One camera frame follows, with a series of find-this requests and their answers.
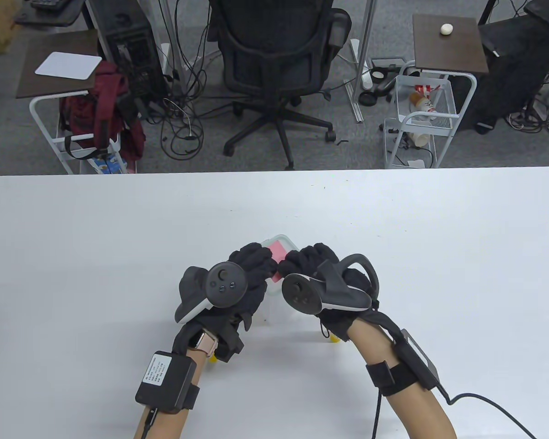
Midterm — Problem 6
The person's right hand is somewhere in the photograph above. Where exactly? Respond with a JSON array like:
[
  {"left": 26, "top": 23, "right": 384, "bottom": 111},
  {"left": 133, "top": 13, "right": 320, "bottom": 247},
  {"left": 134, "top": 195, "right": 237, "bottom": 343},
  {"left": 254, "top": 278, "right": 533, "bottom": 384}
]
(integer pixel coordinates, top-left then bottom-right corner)
[{"left": 279, "top": 244, "right": 381, "bottom": 343}]

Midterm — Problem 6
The person's right forearm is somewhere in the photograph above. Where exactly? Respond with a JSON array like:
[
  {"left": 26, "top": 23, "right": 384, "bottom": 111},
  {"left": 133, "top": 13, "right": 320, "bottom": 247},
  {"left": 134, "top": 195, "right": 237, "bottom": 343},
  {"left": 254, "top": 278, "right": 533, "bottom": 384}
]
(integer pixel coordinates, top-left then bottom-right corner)
[{"left": 347, "top": 317, "right": 457, "bottom": 439}]

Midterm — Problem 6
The blue printed box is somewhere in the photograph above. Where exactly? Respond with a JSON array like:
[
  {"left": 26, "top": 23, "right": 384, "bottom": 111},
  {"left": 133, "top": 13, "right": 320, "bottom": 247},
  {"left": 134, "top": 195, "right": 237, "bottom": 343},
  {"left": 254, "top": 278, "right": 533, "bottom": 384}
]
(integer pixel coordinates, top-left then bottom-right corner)
[{"left": 88, "top": 153, "right": 125, "bottom": 175}]

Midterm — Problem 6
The black box with white label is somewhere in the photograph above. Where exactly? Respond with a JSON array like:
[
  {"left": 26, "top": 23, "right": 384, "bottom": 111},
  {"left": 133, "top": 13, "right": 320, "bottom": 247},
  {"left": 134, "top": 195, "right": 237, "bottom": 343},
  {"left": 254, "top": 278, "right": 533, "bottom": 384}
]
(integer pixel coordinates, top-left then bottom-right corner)
[{"left": 135, "top": 350, "right": 201, "bottom": 415}]

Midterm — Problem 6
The black wrist strap unit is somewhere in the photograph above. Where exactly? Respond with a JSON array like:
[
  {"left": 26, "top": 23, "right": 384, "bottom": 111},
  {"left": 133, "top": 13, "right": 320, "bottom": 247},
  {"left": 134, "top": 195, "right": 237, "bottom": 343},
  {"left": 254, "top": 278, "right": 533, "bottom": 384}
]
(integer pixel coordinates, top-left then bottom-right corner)
[{"left": 366, "top": 329, "right": 441, "bottom": 396}]

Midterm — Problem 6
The orange bottle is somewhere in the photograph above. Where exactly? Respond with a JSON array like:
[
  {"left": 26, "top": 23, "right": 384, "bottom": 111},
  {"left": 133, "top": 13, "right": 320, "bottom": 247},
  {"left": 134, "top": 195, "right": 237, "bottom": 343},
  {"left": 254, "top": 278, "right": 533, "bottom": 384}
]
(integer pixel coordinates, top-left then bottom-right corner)
[{"left": 409, "top": 91, "right": 438, "bottom": 121}]

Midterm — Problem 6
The black draped cloth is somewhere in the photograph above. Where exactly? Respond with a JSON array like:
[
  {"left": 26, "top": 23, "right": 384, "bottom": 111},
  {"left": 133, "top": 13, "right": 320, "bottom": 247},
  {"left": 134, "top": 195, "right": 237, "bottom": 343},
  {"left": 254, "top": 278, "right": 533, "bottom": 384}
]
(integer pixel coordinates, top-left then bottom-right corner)
[{"left": 453, "top": 0, "right": 549, "bottom": 135}]

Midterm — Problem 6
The person's left forearm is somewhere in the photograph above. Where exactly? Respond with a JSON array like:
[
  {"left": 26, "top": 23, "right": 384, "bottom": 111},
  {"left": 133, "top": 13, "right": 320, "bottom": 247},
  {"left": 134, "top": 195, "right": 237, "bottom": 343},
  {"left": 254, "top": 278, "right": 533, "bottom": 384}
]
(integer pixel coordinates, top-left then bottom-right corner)
[{"left": 128, "top": 345, "right": 216, "bottom": 439}]

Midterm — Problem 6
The pink paper card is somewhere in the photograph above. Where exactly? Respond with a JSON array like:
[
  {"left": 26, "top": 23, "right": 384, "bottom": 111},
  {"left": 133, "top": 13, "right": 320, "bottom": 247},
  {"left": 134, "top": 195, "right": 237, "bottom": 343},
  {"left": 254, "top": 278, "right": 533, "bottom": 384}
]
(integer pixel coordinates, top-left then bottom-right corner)
[{"left": 267, "top": 242, "right": 288, "bottom": 282}]

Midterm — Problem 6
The red backpack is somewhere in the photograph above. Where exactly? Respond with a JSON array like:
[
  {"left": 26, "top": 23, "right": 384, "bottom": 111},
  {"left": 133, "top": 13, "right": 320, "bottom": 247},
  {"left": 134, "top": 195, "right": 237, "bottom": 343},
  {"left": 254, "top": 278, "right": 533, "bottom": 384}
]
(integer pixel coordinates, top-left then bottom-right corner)
[{"left": 59, "top": 61, "right": 146, "bottom": 161}]

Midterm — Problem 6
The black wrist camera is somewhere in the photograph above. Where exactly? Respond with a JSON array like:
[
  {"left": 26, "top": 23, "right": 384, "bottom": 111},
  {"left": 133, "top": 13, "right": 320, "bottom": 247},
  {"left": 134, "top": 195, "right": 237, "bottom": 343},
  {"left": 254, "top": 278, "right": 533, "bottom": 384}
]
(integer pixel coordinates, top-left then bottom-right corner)
[{"left": 216, "top": 322, "right": 244, "bottom": 363}]

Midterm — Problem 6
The black computer tower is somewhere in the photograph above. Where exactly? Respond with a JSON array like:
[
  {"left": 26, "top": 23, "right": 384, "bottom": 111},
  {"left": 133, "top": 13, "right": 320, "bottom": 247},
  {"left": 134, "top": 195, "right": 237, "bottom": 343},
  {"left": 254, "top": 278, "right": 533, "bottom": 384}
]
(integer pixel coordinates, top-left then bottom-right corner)
[{"left": 86, "top": 0, "right": 171, "bottom": 102}]

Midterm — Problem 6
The white wire basket cart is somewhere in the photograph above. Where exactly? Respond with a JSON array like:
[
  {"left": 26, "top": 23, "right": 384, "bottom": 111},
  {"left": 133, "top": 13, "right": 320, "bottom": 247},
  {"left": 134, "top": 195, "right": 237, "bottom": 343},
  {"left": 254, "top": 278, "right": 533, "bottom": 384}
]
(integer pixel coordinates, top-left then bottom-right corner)
[{"left": 383, "top": 13, "right": 490, "bottom": 169}]

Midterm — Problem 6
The pink smartwatch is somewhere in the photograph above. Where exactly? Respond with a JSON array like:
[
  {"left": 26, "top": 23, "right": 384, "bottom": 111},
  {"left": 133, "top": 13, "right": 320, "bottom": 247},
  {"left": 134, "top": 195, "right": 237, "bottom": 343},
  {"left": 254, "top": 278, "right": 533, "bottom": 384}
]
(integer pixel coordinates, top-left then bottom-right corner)
[{"left": 189, "top": 330, "right": 220, "bottom": 358}]

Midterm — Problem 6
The tangle of black cables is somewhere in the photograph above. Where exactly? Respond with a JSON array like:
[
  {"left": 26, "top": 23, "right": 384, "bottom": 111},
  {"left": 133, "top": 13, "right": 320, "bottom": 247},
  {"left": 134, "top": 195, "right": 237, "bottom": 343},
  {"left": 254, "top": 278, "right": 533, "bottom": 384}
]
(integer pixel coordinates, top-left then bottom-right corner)
[{"left": 142, "top": 91, "right": 205, "bottom": 161}]

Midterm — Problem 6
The white power strip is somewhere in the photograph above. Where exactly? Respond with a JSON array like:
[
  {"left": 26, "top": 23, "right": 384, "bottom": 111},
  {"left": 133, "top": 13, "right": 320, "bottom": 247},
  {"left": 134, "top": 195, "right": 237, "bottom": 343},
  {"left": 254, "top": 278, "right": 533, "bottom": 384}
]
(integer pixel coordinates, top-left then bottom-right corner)
[{"left": 350, "top": 38, "right": 374, "bottom": 91}]

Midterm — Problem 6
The black keyboard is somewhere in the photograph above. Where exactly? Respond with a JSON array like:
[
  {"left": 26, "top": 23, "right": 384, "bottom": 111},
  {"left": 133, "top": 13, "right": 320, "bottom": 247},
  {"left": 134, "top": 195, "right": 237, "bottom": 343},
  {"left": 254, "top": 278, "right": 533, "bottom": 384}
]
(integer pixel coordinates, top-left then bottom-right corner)
[{"left": 29, "top": 0, "right": 73, "bottom": 11}]

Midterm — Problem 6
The person's left hand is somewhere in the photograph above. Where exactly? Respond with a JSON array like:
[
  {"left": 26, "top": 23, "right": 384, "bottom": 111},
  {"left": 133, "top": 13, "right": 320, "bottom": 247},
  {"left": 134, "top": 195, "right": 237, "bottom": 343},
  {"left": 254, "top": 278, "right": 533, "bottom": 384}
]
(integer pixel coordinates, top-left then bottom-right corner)
[{"left": 172, "top": 242, "right": 280, "bottom": 353}]

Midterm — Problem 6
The aluminium frame post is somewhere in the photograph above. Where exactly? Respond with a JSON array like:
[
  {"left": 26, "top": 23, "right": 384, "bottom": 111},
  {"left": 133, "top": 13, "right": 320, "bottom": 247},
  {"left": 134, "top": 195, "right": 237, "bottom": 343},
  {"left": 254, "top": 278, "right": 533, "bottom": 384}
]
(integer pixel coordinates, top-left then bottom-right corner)
[{"left": 344, "top": 0, "right": 377, "bottom": 123}]

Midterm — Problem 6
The black cable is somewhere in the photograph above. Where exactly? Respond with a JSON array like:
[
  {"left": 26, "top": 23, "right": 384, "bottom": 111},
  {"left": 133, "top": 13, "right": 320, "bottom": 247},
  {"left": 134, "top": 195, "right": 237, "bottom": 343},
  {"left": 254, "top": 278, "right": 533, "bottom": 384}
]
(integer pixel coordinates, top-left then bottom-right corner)
[
  {"left": 141, "top": 408, "right": 159, "bottom": 439},
  {"left": 370, "top": 390, "right": 539, "bottom": 439}
]

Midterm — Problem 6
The white flat pad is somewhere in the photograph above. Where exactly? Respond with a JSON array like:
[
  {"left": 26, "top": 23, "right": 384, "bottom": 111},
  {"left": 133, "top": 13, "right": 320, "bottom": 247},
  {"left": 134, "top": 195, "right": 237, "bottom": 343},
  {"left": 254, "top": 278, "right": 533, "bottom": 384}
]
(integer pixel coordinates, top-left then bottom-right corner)
[{"left": 35, "top": 52, "right": 102, "bottom": 80}]

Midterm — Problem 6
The black mesh office chair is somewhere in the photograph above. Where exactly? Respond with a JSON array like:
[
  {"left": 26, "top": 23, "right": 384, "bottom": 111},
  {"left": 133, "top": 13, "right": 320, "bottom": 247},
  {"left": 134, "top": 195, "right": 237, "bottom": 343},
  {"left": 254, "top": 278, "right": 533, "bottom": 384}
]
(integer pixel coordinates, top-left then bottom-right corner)
[{"left": 208, "top": 0, "right": 352, "bottom": 171}]

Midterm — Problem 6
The black desk tray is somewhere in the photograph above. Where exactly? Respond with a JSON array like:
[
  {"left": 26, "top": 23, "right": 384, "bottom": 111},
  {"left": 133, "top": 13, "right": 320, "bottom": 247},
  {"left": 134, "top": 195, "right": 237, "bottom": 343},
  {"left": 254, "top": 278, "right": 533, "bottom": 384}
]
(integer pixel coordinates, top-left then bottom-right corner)
[{"left": 13, "top": 0, "right": 88, "bottom": 26}]

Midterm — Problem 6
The white cart with brown top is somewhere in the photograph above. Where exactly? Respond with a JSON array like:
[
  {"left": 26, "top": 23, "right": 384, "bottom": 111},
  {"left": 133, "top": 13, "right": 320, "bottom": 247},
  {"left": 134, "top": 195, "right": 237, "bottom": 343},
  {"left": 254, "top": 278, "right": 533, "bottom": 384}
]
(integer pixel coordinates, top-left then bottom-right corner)
[{"left": 16, "top": 30, "right": 137, "bottom": 175}]

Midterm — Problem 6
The dark grey tracking controller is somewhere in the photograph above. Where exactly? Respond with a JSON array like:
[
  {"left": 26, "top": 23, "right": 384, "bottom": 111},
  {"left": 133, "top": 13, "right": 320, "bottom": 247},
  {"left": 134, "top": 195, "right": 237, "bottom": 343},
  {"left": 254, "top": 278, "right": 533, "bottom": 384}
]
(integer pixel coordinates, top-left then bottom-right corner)
[
  {"left": 281, "top": 253, "right": 381, "bottom": 316},
  {"left": 174, "top": 261, "right": 248, "bottom": 324}
]

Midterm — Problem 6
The clear plastic container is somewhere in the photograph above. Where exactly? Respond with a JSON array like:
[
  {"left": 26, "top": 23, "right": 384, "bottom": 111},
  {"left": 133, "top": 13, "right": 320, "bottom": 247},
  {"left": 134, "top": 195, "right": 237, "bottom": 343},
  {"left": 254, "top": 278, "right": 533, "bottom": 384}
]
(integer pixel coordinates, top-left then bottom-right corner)
[{"left": 258, "top": 234, "right": 303, "bottom": 327}]

